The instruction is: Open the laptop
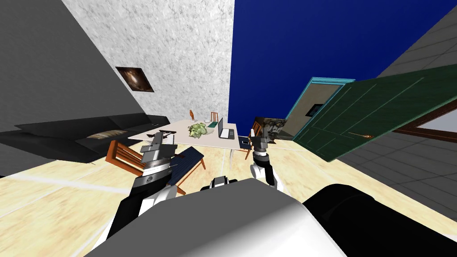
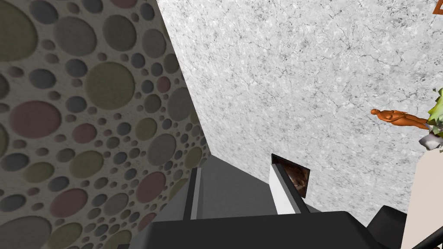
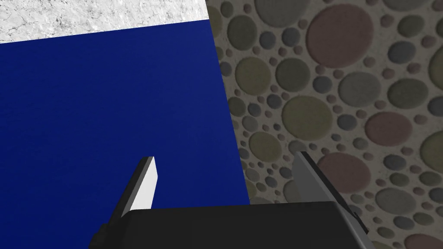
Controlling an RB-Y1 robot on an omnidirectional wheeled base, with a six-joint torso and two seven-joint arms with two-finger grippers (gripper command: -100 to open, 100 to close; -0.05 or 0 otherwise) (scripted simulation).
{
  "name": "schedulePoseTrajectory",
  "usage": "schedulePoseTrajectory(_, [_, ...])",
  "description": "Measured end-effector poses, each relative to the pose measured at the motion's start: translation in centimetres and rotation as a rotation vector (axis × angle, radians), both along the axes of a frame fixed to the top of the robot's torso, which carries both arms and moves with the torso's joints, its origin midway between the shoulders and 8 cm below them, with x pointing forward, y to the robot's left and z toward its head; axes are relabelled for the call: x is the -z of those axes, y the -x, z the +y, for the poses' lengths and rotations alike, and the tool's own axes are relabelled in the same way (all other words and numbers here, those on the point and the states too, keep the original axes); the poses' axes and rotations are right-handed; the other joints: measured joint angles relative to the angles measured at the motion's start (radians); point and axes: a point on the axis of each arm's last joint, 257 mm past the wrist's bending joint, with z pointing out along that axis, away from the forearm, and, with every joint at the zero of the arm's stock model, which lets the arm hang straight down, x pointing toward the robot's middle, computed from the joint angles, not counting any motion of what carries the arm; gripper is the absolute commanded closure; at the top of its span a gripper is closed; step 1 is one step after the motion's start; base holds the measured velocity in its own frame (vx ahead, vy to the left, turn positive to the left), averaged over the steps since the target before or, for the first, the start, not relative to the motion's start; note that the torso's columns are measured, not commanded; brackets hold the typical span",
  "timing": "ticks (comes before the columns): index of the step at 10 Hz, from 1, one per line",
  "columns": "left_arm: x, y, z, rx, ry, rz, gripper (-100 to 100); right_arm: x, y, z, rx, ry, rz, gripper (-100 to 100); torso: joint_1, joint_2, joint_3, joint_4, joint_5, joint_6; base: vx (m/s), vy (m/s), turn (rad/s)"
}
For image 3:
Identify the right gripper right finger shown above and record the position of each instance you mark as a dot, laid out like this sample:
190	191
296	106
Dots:
311	186

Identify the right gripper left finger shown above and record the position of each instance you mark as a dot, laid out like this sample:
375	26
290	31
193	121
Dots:
143	190

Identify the blue cabinet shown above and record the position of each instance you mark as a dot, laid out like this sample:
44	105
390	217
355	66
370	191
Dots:
104	114

